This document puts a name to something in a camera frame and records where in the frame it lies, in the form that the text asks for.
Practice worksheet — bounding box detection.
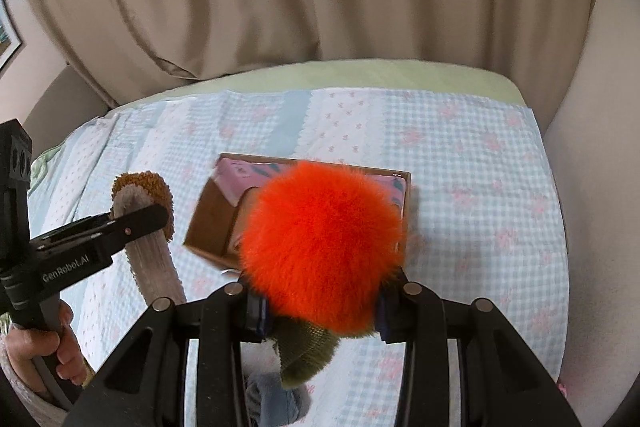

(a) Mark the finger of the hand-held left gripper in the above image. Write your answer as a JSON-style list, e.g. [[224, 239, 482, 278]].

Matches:
[[31, 205, 170, 259]]

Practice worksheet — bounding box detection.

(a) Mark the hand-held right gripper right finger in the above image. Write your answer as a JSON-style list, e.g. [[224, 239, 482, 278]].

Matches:
[[374, 271, 582, 427]]

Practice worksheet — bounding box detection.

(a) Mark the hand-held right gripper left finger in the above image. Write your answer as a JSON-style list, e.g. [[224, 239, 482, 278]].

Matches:
[[64, 282, 274, 427]]

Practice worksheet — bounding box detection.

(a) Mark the brown cap mushroom plush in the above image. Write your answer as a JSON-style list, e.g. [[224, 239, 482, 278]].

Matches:
[[110, 171, 189, 309]]

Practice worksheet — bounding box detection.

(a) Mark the brown cardboard box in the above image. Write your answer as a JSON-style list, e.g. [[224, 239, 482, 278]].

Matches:
[[183, 152, 412, 274]]

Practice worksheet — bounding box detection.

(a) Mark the orange fluffy plush green stem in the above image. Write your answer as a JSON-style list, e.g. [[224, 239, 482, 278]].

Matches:
[[239, 160, 407, 391]]

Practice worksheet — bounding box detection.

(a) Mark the blue-grey soft toy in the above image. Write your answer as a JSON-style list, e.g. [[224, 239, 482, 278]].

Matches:
[[244, 372, 313, 427]]

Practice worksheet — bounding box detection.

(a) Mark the person's left hand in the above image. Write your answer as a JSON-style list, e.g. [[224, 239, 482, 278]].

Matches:
[[9, 299, 89, 389]]

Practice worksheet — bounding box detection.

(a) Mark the blue checkered floral quilt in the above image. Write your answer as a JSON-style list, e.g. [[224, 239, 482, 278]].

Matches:
[[28, 88, 571, 427]]

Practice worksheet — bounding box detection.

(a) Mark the light green bed sheet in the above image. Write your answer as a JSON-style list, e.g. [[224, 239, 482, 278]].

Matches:
[[29, 58, 532, 188]]

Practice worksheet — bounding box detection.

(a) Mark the framed wall picture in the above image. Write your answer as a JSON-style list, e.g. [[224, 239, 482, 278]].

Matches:
[[0, 0, 24, 74]]

